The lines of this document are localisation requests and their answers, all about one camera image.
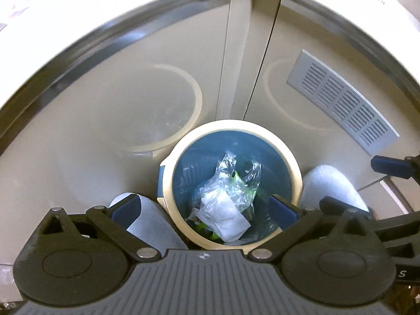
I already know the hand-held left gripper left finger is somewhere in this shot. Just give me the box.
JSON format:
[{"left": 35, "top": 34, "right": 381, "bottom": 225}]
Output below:
[{"left": 39, "top": 193, "right": 161, "bottom": 263}]

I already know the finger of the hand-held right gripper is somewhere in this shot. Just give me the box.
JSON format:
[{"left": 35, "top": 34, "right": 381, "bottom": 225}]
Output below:
[
  {"left": 371, "top": 155, "right": 420, "bottom": 180},
  {"left": 319, "top": 196, "right": 420, "bottom": 237}
]

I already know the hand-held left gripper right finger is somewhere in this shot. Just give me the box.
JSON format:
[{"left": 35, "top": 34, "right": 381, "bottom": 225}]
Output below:
[{"left": 243, "top": 194, "right": 373, "bottom": 263}]

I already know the white paper tissue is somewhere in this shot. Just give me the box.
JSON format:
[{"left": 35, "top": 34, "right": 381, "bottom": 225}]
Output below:
[{"left": 196, "top": 190, "right": 251, "bottom": 242}]

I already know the clear plastic bag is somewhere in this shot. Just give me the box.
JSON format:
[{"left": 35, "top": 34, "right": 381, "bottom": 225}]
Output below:
[{"left": 197, "top": 151, "right": 263, "bottom": 214}]

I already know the cream rimmed round trash bin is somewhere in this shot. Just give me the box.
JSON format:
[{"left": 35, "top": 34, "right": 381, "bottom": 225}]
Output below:
[{"left": 156, "top": 120, "right": 302, "bottom": 250}]

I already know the crumpled plastic and paper trash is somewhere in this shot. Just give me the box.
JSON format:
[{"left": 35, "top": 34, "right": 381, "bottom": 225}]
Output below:
[{"left": 197, "top": 170, "right": 258, "bottom": 241}]

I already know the light blue fuzzy slipper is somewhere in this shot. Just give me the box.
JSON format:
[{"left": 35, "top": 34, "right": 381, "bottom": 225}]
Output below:
[
  {"left": 301, "top": 165, "right": 370, "bottom": 214},
  {"left": 110, "top": 193, "right": 189, "bottom": 250}
]

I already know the vented beige cabinet door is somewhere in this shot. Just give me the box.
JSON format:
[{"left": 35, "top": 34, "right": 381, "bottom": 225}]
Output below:
[{"left": 244, "top": 0, "right": 420, "bottom": 201}]

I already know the grey metal vent grille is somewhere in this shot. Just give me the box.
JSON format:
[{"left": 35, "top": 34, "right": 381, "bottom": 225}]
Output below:
[{"left": 286, "top": 50, "right": 400, "bottom": 156}]

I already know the blue bin liner bag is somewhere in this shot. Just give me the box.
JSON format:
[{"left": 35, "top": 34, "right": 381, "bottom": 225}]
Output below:
[{"left": 173, "top": 130, "right": 292, "bottom": 245}]

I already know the beige cabinet corner panel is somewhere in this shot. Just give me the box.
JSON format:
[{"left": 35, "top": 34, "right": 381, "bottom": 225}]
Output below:
[{"left": 215, "top": 0, "right": 286, "bottom": 123}]

